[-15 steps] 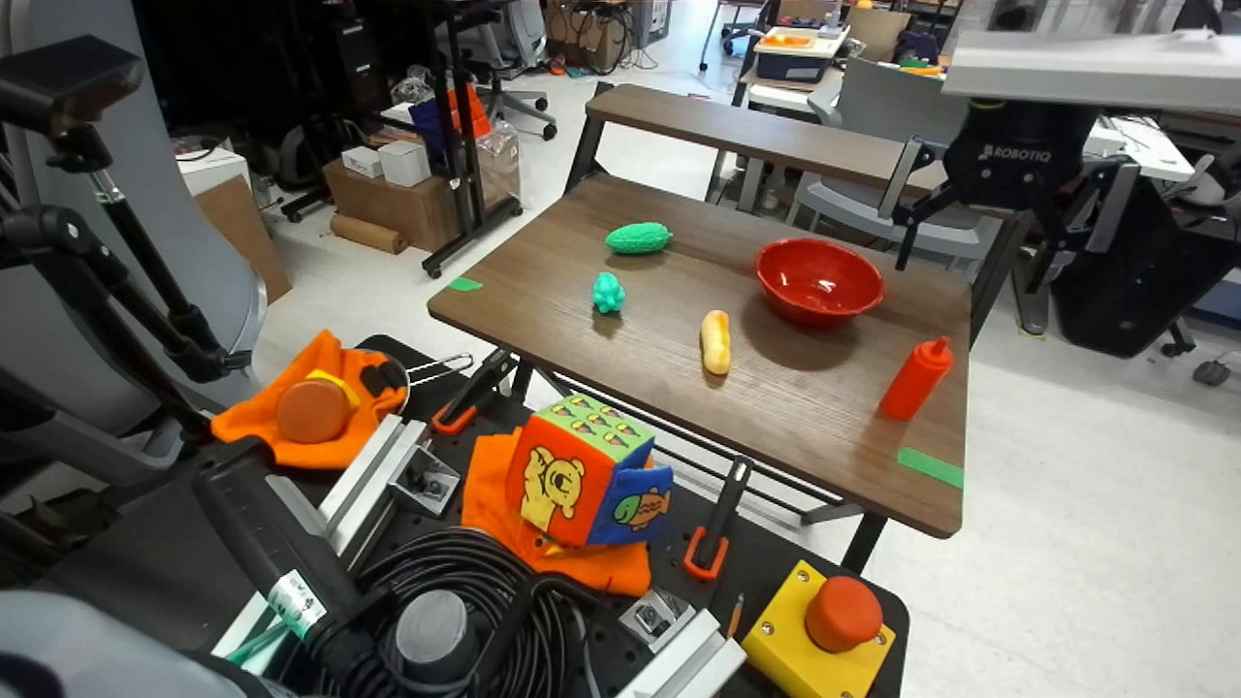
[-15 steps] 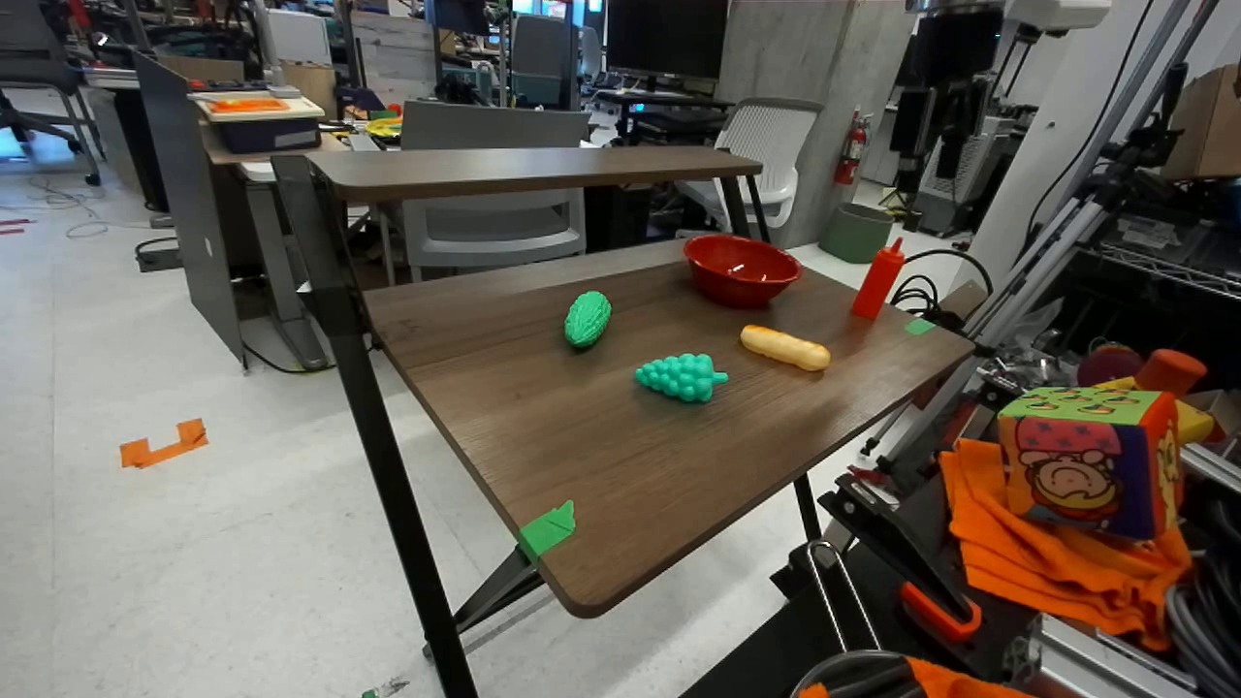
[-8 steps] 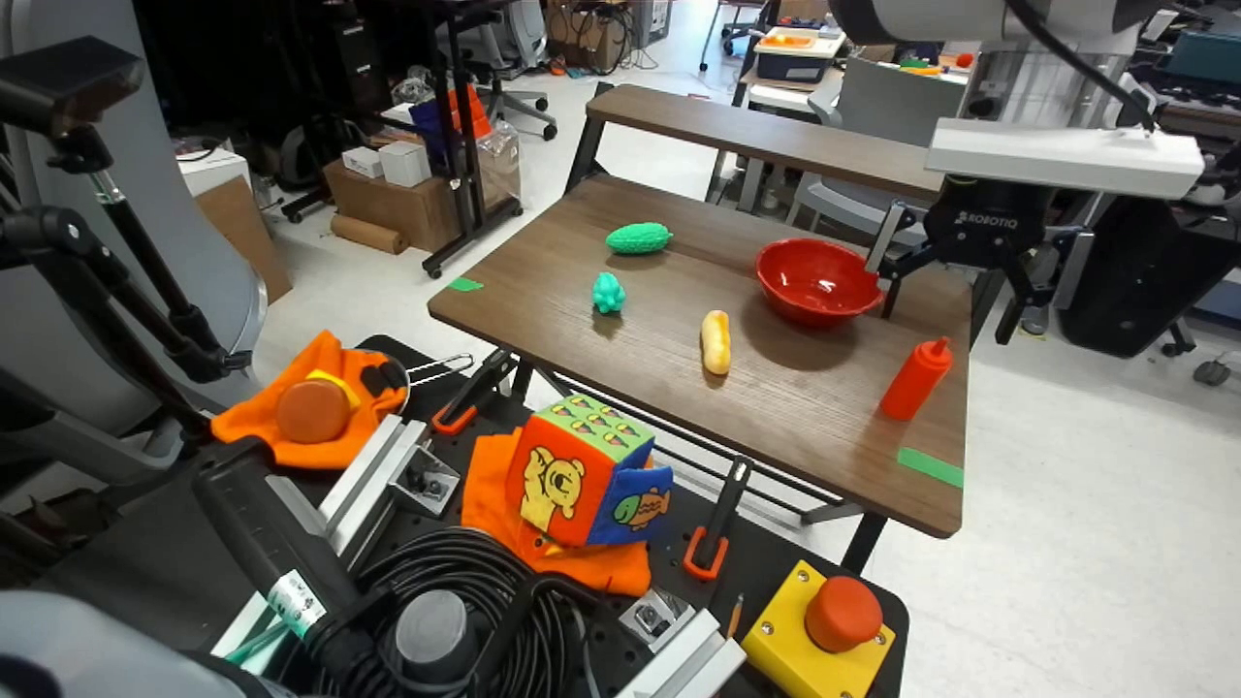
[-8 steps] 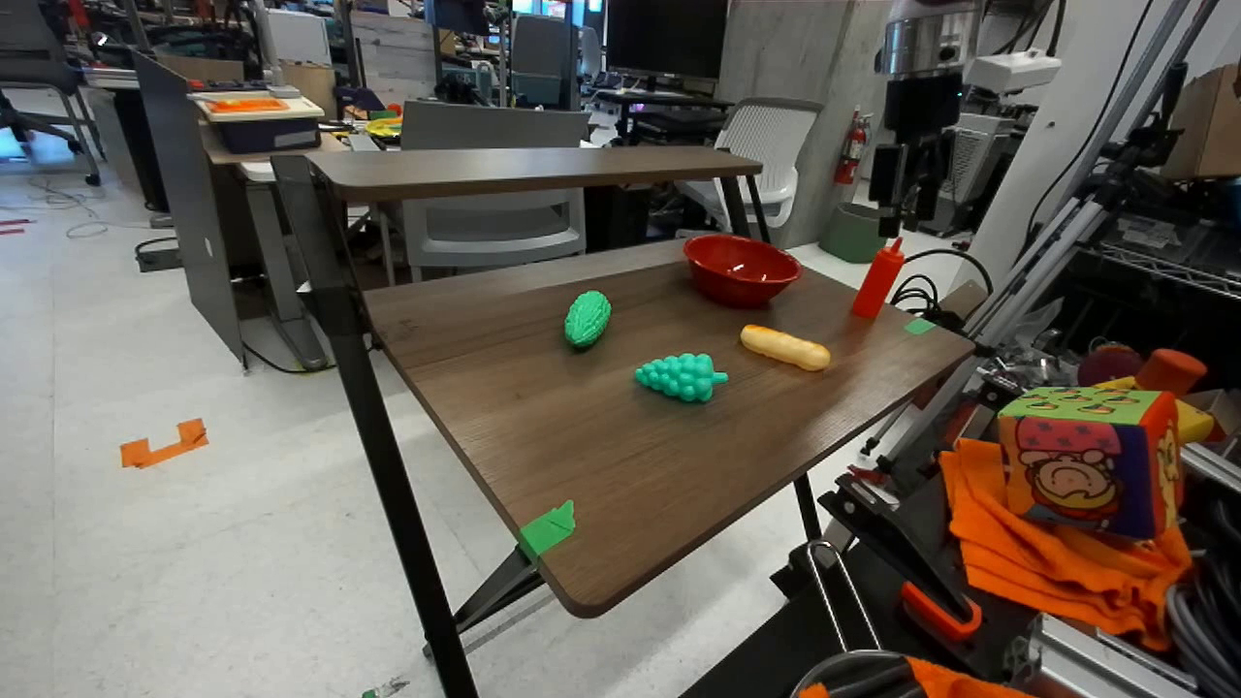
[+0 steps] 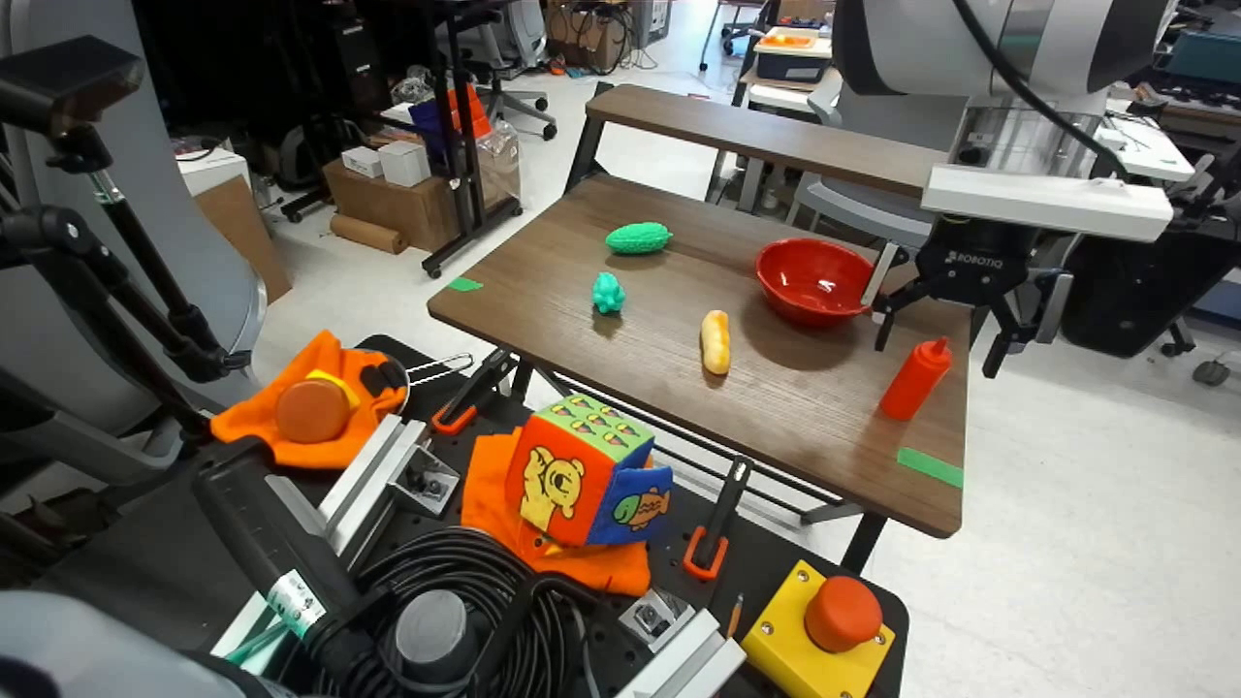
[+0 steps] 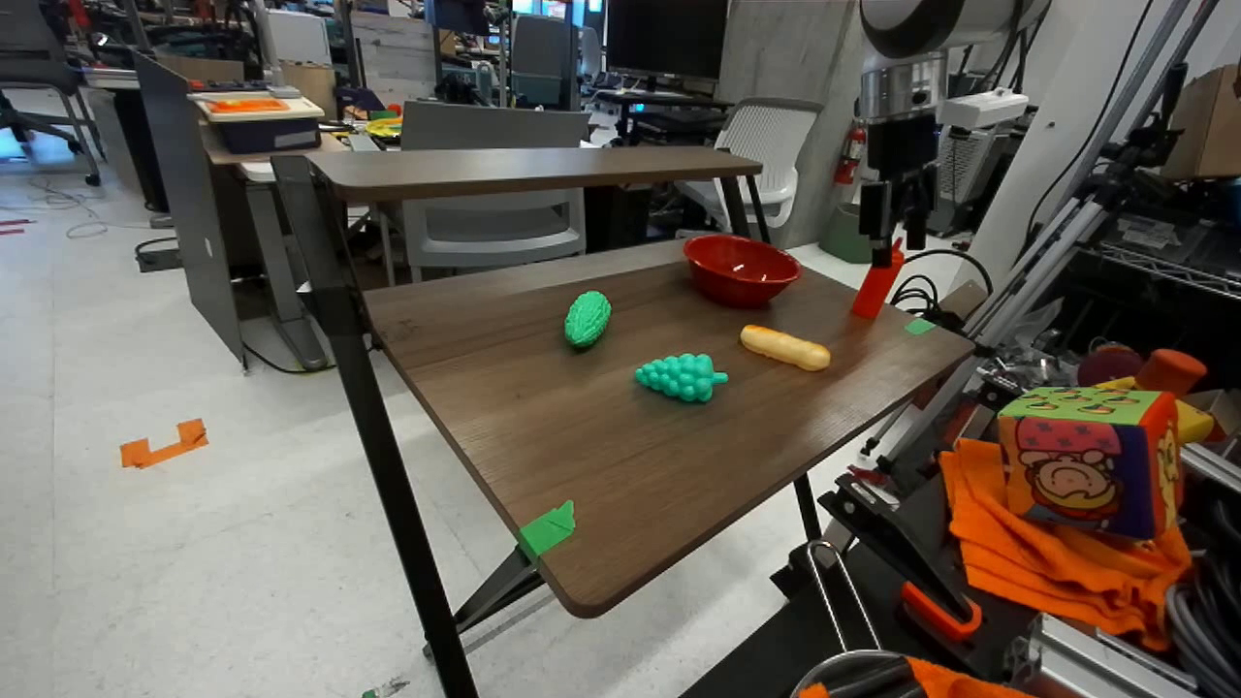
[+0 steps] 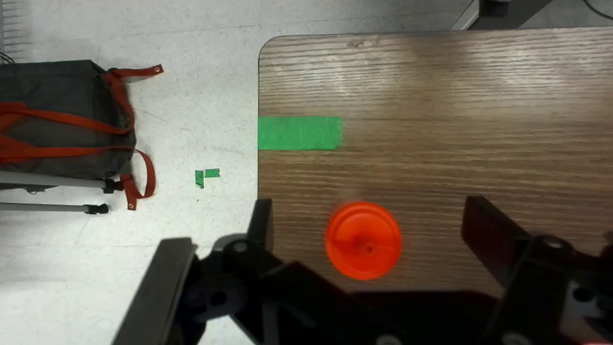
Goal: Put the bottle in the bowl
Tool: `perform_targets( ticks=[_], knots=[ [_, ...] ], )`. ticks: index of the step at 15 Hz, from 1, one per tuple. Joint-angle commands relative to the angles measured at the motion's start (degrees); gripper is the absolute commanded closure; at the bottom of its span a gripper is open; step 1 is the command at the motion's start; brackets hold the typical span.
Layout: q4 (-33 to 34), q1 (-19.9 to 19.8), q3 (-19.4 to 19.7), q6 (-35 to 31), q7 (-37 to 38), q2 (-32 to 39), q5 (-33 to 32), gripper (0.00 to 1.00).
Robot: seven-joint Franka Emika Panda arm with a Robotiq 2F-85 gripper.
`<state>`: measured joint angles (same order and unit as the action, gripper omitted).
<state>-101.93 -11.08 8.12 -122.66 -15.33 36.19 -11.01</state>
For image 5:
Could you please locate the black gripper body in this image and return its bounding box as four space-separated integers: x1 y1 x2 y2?
902 215 1041 324

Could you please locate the red squeeze bottle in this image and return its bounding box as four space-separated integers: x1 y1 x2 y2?
878 335 957 427

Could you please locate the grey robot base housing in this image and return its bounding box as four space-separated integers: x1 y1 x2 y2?
0 585 251 698

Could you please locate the red bowl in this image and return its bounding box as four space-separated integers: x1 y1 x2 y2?
747 233 882 330

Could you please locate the long green tape strip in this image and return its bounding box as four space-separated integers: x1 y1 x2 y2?
892 442 968 494

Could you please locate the yellow toy corn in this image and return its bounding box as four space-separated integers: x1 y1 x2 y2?
693 308 738 382

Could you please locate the white desk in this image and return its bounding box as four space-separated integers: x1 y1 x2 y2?
1095 109 1202 188

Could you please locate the long wooden bench table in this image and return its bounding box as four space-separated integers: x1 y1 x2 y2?
561 82 957 224

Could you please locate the black perforated base board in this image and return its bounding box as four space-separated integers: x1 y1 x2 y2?
0 330 910 698

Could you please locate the green oval toy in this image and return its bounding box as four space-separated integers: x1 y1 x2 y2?
603 218 680 259

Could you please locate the white orange box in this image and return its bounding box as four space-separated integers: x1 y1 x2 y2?
754 21 842 65

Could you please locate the small green toy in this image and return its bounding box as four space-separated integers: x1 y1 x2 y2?
590 267 634 324

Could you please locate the orange black clamp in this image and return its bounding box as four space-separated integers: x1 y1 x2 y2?
680 458 755 585
425 342 520 442

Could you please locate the yellow emergency stop box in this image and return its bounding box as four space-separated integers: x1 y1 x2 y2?
741 559 901 698

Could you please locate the colourful plush bear cube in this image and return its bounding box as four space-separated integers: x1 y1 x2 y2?
500 392 680 555

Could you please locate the silver aluminium extrusion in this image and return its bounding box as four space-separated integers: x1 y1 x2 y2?
316 410 429 523
615 607 754 698

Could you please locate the orange cloth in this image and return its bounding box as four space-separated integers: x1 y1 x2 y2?
204 325 411 475
458 427 658 603

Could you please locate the black floor stand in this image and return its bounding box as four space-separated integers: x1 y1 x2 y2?
420 0 528 280

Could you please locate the blue red bag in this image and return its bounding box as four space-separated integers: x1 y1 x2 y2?
407 82 500 172

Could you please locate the large cardboard box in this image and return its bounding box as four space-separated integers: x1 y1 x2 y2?
318 122 528 255

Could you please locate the small white box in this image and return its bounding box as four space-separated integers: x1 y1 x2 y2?
372 134 438 194
338 141 387 188

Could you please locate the grey round cap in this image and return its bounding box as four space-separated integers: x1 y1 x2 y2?
387 585 472 667

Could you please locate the orange round toy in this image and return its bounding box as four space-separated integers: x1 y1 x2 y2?
272 369 358 448

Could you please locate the plain brown cardboard box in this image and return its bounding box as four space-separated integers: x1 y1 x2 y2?
191 172 297 308

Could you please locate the silver corner bracket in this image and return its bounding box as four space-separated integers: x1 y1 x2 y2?
614 585 699 654
387 448 467 519

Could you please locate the black cable coil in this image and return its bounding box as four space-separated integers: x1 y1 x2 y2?
272 519 630 698

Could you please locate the black metal post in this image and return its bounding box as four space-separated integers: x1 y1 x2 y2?
191 440 370 625

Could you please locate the white bracket with green print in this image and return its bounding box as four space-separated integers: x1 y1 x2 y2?
210 568 334 667

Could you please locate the black camera stand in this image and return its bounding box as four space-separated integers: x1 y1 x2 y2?
0 127 268 519

